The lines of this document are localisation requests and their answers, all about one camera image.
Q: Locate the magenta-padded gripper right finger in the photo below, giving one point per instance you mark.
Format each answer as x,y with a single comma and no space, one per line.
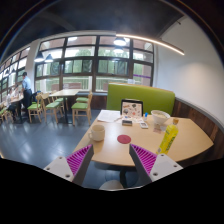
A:
144,159

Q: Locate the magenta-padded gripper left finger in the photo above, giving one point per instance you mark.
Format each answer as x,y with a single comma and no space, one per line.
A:
79,159

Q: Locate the yellow drink bottle orange cap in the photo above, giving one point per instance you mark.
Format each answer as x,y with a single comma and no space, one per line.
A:
168,138

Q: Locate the flat round red coaster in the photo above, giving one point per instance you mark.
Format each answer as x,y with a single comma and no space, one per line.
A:
124,139

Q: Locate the cream paper cup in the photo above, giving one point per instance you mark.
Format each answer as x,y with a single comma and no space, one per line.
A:
97,133

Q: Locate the small pink packet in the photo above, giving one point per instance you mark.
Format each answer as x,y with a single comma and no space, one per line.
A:
156,129

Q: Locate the small white packet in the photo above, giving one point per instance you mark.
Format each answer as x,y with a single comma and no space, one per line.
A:
163,127

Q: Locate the small dark box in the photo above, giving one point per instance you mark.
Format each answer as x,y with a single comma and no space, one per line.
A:
127,122

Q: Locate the printed leaflet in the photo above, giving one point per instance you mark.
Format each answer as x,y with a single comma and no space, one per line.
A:
135,118

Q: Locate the small blue-capped white bottle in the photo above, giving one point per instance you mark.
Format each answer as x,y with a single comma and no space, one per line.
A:
145,116

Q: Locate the white bowl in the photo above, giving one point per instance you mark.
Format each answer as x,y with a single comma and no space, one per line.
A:
160,116

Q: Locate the white paper sheets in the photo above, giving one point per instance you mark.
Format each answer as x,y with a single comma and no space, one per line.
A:
108,116

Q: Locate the black tablet with stickers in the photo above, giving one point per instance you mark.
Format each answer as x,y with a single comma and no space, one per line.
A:
132,108

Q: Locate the wooden chairs with green seats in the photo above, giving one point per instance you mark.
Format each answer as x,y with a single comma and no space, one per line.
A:
80,106

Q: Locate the green upholstered bench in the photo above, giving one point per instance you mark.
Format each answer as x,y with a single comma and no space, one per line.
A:
140,96

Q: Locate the wooden dining table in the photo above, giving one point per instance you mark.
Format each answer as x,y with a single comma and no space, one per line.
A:
65,93

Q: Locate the person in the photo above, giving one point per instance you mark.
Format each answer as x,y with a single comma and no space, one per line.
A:
11,100
26,90

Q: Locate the long curved light strip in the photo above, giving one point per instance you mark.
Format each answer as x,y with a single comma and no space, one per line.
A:
150,40

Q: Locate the hanging pendant lamps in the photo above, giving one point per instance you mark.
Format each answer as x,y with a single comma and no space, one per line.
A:
120,41

